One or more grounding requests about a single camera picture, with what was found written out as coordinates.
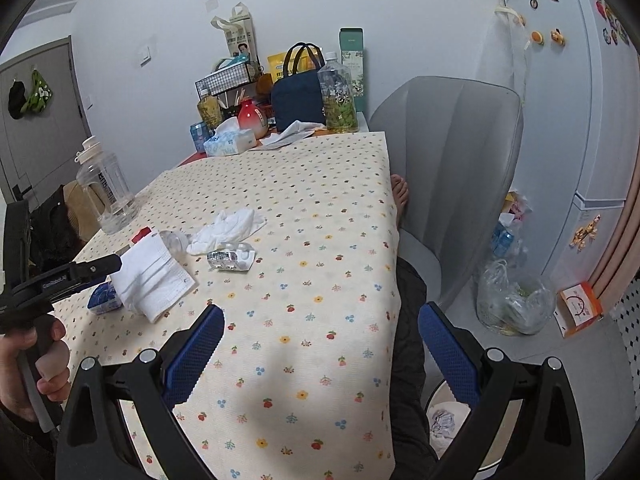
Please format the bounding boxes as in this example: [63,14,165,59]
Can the crushed clear plastic bottle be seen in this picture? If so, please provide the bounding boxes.
[131,226,193,257]

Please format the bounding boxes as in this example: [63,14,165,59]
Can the floral dotted tablecloth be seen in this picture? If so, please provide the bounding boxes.
[50,131,401,480]

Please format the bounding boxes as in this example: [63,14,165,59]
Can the crumpled white tissue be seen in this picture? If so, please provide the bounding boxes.
[186,207,267,256]

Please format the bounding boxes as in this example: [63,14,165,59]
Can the green hat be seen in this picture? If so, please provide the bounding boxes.
[22,69,53,113]

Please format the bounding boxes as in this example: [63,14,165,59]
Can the orange white box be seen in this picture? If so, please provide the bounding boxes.
[556,281,605,338]

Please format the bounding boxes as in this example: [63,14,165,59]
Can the translucent hanging bag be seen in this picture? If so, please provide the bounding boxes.
[492,5,531,106]

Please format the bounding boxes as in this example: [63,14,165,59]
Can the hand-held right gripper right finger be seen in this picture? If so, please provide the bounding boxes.
[418,302,587,480]

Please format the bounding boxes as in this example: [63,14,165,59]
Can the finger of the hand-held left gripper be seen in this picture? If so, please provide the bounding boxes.
[69,253,124,285]
[49,275,111,305]

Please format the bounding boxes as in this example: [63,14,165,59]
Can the black hat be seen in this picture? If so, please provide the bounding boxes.
[7,80,31,121]

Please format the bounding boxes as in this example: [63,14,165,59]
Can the dark cloth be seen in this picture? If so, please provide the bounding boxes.
[27,185,86,273]

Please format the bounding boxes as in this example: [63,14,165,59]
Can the grey chair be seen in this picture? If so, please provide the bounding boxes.
[367,76,524,306]

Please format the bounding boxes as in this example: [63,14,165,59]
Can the black chopstick holder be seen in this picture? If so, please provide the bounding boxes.
[226,87,247,117]

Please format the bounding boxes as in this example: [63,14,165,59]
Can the pink curtain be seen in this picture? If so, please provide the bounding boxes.
[587,125,640,306]

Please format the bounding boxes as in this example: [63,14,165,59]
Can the navy lunch bag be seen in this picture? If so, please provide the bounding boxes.
[270,42,328,133]

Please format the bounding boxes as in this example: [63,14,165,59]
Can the small crushed clear bottle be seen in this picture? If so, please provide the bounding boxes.
[206,242,257,272]

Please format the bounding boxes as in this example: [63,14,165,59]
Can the person's left hand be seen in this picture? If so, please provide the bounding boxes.
[0,317,71,416]

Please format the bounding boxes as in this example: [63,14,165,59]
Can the blue white tissue box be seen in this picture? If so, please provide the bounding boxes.
[202,119,257,157]

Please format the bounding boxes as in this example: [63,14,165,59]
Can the white face mask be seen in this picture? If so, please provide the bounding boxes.
[109,236,198,323]

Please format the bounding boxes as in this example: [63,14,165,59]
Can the green tall carton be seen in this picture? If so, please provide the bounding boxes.
[339,27,366,113]

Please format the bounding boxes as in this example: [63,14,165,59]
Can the cluster of colourful magnets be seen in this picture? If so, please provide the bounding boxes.
[592,0,631,46]

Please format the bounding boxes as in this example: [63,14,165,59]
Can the yellow tea bottle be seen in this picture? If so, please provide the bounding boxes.
[196,88,223,131]

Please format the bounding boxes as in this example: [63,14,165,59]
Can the yellow snack bag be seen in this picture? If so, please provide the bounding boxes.
[266,50,326,86]

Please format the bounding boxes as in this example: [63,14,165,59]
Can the clear plastic garbage bag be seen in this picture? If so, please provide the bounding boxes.
[476,257,556,336]

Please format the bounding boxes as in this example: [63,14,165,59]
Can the crumpled white paper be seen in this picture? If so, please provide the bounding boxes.
[430,407,470,436]

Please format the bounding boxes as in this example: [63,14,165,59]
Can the blue white small packet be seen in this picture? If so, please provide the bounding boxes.
[87,282,123,316]

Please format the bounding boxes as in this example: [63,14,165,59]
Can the red ceramic vase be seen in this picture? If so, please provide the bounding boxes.
[236,99,269,140]

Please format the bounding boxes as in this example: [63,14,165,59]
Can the gold ornament magnet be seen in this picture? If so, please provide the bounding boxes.
[570,214,601,251]

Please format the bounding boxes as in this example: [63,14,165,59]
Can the round trash bin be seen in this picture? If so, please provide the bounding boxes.
[424,377,506,480]

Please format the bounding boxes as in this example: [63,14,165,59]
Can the plastic bag with cans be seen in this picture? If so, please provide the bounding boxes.
[492,192,533,266]

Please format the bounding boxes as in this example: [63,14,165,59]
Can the grey door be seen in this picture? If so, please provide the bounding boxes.
[0,37,93,206]

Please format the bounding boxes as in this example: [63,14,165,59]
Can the person's bare foot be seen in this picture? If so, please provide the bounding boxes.
[390,174,411,221]

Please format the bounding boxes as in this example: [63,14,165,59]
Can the white papers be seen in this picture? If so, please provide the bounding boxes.
[260,120,326,150]

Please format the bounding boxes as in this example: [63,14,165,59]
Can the large clear water jug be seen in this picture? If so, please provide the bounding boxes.
[75,136,138,235]

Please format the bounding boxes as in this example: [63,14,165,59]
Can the white refrigerator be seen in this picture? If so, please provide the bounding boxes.
[500,0,640,291]

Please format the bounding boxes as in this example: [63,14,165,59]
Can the oil bottle with green cap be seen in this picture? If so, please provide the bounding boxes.
[317,51,358,134]

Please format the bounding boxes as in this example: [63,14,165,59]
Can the white paper carton bag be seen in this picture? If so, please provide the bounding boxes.
[210,3,258,68]

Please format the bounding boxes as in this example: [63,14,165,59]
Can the brown chair back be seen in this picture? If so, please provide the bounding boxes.
[62,180,108,241]

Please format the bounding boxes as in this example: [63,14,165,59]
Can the black wire basket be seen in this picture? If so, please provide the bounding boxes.
[194,62,261,98]

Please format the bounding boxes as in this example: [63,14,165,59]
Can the blue drink can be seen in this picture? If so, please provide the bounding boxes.
[189,122,213,153]

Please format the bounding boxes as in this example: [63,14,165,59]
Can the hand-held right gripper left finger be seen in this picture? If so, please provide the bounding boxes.
[54,304,226,480]

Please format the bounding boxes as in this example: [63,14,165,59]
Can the person's leg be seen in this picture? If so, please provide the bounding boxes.
[390,257,438,480]

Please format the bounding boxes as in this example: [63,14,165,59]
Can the white perforated panel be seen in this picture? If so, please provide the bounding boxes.
[607,280,640,381]

